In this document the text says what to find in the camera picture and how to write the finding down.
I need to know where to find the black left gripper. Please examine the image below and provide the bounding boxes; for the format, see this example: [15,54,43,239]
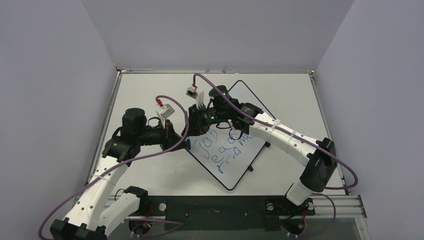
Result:
[136,119,189,152]

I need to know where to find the black framed whiteboard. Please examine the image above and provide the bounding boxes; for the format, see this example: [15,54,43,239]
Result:
[187,79,276,192]

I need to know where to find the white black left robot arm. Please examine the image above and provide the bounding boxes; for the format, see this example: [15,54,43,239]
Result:
[50,108,190,240]

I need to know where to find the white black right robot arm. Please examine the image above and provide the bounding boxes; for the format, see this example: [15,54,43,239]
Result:
[188,85,338,214]

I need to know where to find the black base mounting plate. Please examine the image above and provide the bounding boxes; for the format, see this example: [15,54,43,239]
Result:
[130,195,316,231]

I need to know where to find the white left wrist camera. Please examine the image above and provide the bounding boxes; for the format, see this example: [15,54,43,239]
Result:
[156,99,175,128]

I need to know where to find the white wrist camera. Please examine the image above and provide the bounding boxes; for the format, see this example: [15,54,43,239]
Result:
[186,85,205,109]
[156,99,175,128]

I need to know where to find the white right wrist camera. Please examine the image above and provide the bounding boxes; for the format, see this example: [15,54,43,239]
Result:
[186,85,205,109]

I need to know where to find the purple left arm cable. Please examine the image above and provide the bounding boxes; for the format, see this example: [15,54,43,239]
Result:
[37,95,191,240]

